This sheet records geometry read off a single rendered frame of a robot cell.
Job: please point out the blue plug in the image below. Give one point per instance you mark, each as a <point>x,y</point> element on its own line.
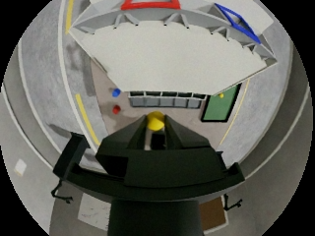
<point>116,92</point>

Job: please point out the blue square band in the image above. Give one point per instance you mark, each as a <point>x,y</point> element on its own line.
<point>252,35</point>

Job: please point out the red square band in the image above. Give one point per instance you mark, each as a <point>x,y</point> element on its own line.
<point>128,5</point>

